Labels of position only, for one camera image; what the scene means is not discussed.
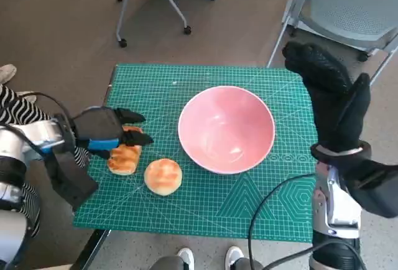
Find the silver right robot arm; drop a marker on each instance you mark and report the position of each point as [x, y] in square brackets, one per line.
[335, 201]

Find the long toy bread loaf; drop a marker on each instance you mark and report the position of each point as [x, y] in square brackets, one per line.
[124, 161]

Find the pink bowl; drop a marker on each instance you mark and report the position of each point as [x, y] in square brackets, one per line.
[227, 127]

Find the black table leg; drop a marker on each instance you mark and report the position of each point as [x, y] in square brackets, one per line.
[90, 251]

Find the grey mesh seat chair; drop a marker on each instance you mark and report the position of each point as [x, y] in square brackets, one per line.
[342, 2]

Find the green cutting mat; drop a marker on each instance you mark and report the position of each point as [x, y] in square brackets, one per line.
[186, 214]

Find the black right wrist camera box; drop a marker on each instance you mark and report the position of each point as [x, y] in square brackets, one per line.
[373, 186]

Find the round toy bread bun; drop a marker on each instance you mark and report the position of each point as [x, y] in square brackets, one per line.
[163, 176]

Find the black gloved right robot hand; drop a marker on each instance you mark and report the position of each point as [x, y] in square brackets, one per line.
[335, 111]

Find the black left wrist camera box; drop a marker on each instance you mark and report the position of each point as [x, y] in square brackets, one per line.
[71, 183]

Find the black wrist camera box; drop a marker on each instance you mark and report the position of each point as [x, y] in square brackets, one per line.
[373, 186]
[71, 183]

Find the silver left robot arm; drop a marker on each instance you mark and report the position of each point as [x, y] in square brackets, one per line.
[37, 131]

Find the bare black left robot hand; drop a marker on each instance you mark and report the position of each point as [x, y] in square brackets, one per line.
[99, 123]

